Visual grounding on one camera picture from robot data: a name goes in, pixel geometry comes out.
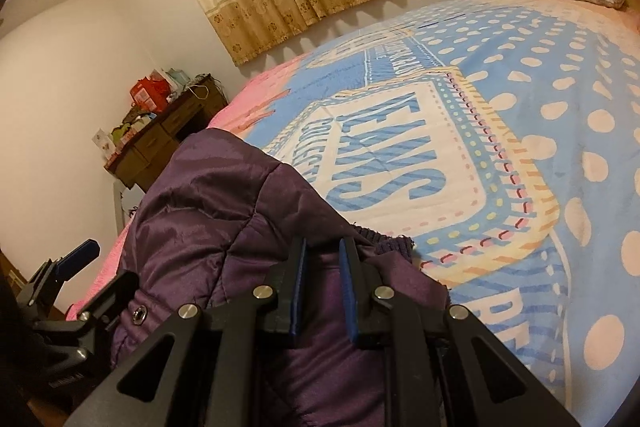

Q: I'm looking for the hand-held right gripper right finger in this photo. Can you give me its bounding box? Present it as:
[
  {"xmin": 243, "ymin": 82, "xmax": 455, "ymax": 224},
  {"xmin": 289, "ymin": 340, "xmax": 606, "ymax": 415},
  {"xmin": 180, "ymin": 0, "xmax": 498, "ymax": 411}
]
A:
[{"xmin": 339, "ymin": 236, "xmax": 583, "ymax": 427}]

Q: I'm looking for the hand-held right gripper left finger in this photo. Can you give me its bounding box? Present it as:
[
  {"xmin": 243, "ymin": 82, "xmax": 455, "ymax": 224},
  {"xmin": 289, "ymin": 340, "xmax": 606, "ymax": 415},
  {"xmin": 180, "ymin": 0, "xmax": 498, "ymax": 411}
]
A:
[{"xmin": 65, "ymin": 238, "xmax": 308, "ymax": 427}]

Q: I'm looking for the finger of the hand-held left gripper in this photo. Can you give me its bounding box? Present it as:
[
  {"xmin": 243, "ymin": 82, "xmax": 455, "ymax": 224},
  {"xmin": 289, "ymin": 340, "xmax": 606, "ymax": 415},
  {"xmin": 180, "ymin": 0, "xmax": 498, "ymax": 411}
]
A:
[
  {"xmin": 25, "ymin": 238, "xmax": 102, "ymax": 309},
  {"xmin": 75, "ymin": 271, "xmax": 142, "ymax": 345}
]

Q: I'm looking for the purple quilted jacket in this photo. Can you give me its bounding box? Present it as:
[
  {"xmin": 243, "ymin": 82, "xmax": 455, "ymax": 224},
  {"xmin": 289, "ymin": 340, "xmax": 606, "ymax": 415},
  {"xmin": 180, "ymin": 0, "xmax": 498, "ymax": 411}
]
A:
[{"xmin": 107, "ymin": 128, "xmax": 451, "ymax": 427}]

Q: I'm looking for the pink blanket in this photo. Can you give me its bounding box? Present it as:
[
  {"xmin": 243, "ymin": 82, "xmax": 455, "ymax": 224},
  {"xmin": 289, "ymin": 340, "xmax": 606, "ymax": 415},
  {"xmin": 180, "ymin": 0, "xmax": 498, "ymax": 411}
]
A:
[{"xmin": 65, "ymin": 67, "xmax": 297, "ymax": 324}]

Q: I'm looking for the white card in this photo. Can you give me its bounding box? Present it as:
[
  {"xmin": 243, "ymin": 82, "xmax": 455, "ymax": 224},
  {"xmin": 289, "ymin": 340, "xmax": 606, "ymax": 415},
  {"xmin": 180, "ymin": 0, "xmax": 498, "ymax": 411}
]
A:
[{"xmin": 92, "ymin": 128, "xmax": 117, "ymax": 164}]

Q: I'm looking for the brown wooden desk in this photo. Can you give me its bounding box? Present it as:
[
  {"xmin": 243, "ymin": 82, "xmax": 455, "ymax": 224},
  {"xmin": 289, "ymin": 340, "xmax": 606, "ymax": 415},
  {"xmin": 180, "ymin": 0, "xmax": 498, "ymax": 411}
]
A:
[{"xmin": 103, "ymin": 77, "xmax": 231, "ymax": 194}]

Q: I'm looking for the red bag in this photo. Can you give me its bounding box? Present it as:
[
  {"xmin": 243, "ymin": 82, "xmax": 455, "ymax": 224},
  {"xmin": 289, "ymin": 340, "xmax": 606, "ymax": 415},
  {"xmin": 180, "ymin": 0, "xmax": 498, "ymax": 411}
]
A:
[{"xmin": 129, "ymin": 76, "xmax": 172, "ymax": 116}]

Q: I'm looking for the pale teal box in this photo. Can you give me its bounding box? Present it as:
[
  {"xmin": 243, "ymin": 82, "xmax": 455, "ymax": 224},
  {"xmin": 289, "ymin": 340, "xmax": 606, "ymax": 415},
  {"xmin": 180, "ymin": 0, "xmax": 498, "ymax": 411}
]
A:
[{"xmin": 159, "ymin": 67, "xmax": 194, "ymax": 98}]

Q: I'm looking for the blue dotted printed bedsheet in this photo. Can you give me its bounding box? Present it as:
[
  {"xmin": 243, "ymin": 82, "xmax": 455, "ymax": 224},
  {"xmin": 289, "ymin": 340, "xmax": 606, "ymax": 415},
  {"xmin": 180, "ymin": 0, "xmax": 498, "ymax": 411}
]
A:
[{"xmin": 235, "ymin": 0, "xmax": 640, "ymax": 427}]

